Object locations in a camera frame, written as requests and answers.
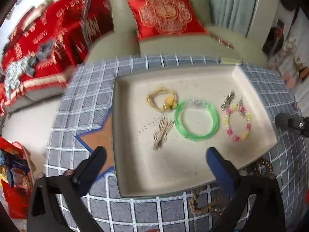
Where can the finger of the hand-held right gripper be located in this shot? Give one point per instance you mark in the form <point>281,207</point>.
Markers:
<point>292,125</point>

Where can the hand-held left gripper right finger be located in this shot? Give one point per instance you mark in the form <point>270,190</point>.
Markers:
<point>219,171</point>

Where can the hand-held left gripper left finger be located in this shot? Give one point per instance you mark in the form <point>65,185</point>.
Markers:
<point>93,169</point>

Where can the shallow grey cardboard box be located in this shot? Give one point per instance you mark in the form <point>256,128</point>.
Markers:
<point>193,164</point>

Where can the silver hair clip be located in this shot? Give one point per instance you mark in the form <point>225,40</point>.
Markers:
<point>228,99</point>

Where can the beige hair clip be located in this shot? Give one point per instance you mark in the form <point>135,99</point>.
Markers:
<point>161,133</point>

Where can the pink flower decorations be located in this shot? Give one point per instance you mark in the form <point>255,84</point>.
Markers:
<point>289,60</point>

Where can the grey checked tablecloth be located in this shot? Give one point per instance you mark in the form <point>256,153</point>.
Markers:
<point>79,96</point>

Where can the red gift bags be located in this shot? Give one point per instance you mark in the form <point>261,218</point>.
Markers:
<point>14,178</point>

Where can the grey-green armchair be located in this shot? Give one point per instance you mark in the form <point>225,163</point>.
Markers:
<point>217,43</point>

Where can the pile of grey clothes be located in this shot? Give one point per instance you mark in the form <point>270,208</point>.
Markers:
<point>21,67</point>

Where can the pale green curtain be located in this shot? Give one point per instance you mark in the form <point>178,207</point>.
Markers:
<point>231,2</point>

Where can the red printed blanket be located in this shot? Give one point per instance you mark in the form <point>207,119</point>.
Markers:
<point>48,36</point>

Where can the gooseneck phone holder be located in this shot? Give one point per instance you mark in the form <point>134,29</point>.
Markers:
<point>87,17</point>

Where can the red embroidered cushion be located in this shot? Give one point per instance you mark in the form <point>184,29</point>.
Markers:
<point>166,14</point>

